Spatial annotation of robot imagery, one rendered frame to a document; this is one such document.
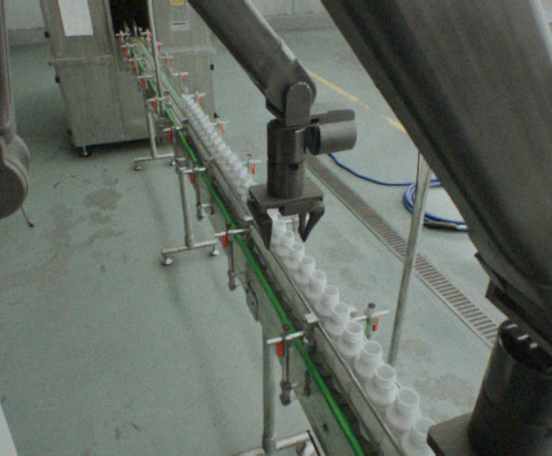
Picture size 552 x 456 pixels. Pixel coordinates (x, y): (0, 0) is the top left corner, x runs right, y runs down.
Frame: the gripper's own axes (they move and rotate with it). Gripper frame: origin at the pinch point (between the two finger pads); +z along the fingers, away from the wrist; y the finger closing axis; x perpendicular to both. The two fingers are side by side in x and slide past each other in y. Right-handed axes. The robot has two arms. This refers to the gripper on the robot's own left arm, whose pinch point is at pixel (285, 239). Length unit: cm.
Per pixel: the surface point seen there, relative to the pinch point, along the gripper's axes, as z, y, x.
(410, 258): 51, -63, -46
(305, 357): 40.4, -9.3, -9.8
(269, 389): 95, -14, -47
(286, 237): 25.6, -15.1, -36.8
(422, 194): 27, -63, -46
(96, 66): 62, 18, -388
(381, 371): 25.2, -14.7, 10.7
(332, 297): 24.1, -14.8, -9.6
